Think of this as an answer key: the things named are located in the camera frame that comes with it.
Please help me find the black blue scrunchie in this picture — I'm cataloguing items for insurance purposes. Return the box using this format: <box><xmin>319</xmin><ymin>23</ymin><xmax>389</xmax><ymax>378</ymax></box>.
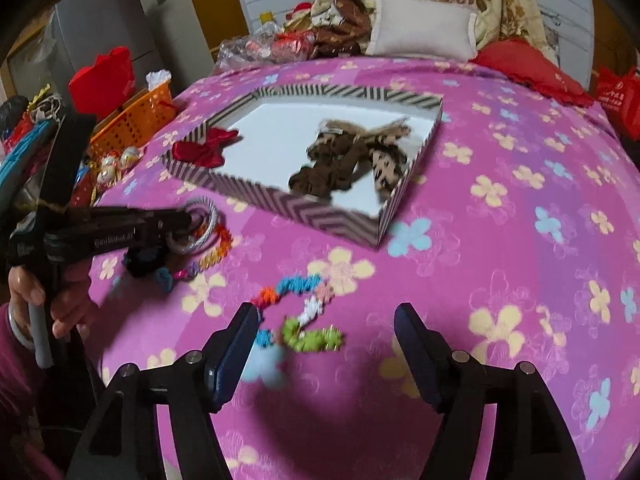
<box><xmin>122</xmin><ymin>245</ymin><xmax>170</xmax><ymax>280</ymax></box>

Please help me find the silver braided hair ring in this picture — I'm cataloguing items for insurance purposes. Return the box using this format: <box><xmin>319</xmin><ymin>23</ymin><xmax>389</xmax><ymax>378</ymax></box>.
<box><xmin>167</xmin><ymin>198</ymin><xmax>222</xmax><ymax>256</ymax></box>

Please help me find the amber crystal bead bracelet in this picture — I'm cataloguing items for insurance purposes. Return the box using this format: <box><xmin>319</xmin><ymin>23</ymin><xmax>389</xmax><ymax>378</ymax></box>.
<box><xmin>154</xmin><ymin>221</ymin><xmax>236</xmax><ymax>294</ymax></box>

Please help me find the red velvet bow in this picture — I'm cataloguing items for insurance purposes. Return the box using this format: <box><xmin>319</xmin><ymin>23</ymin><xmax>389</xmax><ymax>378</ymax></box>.
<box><xmin>171</xmin><ymin>127</ymin><xmax>240</xmax><ymax>169</ymax></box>

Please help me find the colourful flower bead bracelet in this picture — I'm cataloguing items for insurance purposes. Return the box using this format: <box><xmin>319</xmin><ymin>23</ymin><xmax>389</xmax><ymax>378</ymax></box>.
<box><xmin>252</xmin><ymin>273</ymin><xmax>346</xmax><ymax>354</ymax></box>

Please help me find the leopard print brown bow scrunchie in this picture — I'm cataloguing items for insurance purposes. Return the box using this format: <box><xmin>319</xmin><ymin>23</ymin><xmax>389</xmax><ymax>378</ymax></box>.
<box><xmin>288</xmin><ymin>117</ymin><xmax>411</xmax><ymax>200</ymax></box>

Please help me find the magenta sleeve forearm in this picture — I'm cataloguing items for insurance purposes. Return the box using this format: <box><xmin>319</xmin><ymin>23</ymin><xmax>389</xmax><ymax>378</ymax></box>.
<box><xmin>1</xmin><ymin>304</ymin><xmax>63</xmax><ymax>479</ymax></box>

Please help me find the person's left hand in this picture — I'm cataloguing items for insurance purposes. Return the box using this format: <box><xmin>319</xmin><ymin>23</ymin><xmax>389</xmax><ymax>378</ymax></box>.
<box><xmin>9</xmin><ymin>259</ymin><xmax>99</xmax><ymax>340</ymax></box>

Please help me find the blue turquoise bag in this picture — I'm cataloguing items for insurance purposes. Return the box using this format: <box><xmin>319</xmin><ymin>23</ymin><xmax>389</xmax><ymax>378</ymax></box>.
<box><xmin>0</xmin><ymin>119</ymin><xmax>58</xmax><ymax>208</ymax></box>

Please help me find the phone mounted on gripper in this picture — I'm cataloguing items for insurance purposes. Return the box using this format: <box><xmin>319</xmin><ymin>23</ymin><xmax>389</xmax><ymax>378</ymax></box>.
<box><xmin>38</xmin><ymin>112</ymin><xmax>96</xmax><ymax>210</ymax></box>

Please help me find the red gift bag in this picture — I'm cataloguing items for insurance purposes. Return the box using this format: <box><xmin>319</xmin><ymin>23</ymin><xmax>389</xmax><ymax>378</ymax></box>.
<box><xmin>67</xmin><ymin>47</ymin><xmax>136</xmax><ymax>122</ymax></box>

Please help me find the orange plastic basket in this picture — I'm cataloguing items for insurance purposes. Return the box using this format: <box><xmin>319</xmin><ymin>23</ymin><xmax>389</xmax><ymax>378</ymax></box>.
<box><xmin>88</xmin><ymin>81</ymin><xmax>179</xmax><ymax>158</ymax></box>

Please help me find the white tissue in basket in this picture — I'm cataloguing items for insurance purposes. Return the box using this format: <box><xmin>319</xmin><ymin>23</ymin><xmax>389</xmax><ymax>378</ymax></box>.
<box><xmin>145</xmin><ymin>70</ymin><xmax>172</xmax><ymax>91</ymax></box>

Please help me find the pink floral bedsheet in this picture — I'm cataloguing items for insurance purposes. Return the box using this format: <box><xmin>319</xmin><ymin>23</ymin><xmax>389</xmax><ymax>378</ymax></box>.
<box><xmin>88</xmin><ymin>58</ymin><xmax>639</xmax><ymax>479</ymax></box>

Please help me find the grey refrigerator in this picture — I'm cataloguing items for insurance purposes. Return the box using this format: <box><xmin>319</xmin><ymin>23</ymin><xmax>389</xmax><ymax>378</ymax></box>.
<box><xmin>43</xmin><ymin>0</ymin><xmax>214</xmax><ymax>96</ymax></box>

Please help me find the clear plastic bag of items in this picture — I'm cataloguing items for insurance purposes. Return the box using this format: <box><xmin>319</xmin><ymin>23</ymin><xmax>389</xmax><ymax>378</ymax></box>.
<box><xmin>214</xmin><ymin>22</ymin><xmax>314</xmax><ymax>74</ymax></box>

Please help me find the striped shallow cardboard tray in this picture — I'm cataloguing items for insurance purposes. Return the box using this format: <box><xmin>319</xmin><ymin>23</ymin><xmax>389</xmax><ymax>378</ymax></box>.
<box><xmin>162</xmin><ymin>84</ymin><xmax>442</xmax><ymax>248</ymax></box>

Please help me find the santa plush toy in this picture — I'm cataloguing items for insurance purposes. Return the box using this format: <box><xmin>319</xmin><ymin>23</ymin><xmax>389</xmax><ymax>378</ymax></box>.
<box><xmin>283</xmin><ymin>2</ymin><xmax>312</xmax><ymax>30</ymax></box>

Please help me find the brown patterned cloth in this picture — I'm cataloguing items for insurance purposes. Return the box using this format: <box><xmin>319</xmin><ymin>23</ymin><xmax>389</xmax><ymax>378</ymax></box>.
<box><xmin>311</xmin><ymin>0</ymin><xmax>372</xmax><ymax>58</ymax></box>

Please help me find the red shopping bag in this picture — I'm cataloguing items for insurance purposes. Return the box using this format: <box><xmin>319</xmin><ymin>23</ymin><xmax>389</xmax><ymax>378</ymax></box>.
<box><xmin>596</xmin><ymin>66</ymin><xmax>640</xmax><ymax>141</ymax></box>

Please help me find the red cushion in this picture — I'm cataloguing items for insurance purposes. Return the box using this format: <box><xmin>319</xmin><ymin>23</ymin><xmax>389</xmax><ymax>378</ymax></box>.
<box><xmin>472</xmin><ymin>38</ymin><xmax>594</xmax><ymax>107</ymax></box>

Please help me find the white grey pillow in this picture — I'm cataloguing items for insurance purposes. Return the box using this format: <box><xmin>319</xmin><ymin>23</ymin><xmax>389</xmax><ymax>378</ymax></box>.
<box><xmin>366</xmin><ymin>0</ymin><xmax>477</xmax><ymax>62</ymax></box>

